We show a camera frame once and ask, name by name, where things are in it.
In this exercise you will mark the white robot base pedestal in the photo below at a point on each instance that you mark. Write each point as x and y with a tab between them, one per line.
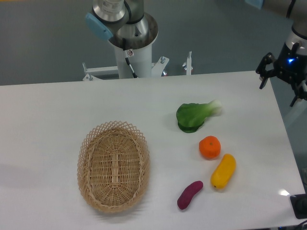
133	48

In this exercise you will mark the orange tangerine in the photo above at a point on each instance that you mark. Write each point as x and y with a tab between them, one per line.
210	147

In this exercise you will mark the black device at table edge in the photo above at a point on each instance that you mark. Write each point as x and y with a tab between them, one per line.
299	205

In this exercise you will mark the yellow mango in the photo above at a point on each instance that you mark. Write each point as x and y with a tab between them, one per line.
223	172

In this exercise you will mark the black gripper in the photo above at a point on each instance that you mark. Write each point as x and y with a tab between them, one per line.
291	65

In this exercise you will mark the oval woven wicker basket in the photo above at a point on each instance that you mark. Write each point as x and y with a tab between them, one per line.
113	167

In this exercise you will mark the purple sweet potato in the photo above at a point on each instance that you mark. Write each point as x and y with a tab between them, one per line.
188	194

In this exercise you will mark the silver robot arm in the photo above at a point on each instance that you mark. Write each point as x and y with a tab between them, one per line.
108	16

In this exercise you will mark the green bok choy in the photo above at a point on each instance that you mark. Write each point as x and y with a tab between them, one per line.
191	116

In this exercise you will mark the white metal mounting bracket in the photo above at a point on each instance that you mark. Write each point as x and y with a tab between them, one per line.
130	64

